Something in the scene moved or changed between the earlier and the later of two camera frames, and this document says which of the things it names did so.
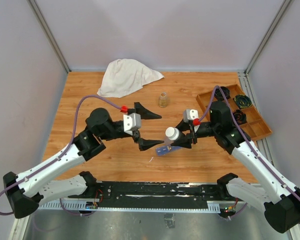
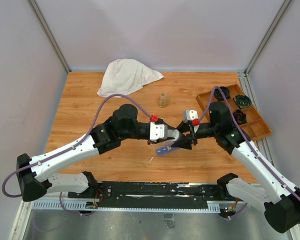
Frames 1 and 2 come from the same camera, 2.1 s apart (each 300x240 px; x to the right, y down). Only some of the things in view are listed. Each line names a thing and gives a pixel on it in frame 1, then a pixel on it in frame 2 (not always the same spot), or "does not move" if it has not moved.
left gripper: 144,144 to 150,142
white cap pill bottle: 173,133 does not move
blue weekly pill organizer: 163,150 does not move
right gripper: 186,140 does not move
